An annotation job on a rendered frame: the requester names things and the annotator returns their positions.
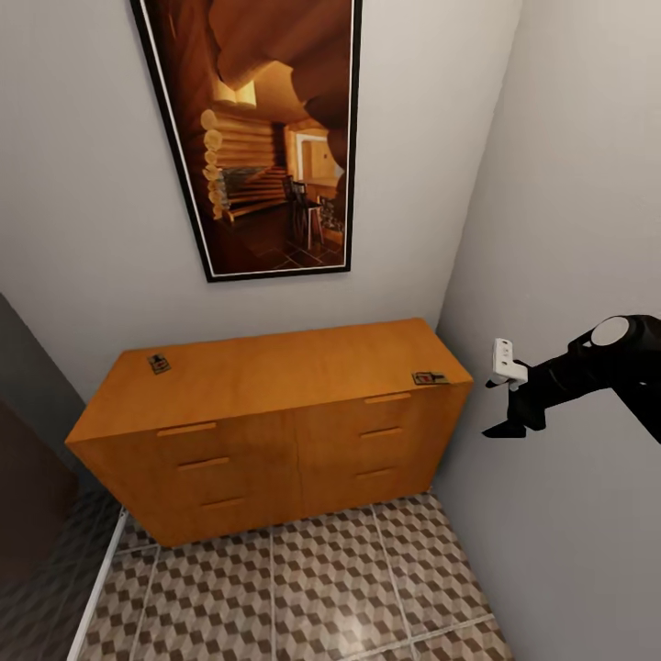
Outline mousetrap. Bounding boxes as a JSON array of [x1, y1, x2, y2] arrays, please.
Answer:
[[148, 353, 172, 375], [412, 372, 449, 387]]

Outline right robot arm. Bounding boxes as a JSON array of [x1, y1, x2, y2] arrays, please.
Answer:
[[482, 315, 661, 443]]

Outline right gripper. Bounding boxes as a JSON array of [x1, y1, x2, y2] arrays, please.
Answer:
[[482, 359, 580, 438]]

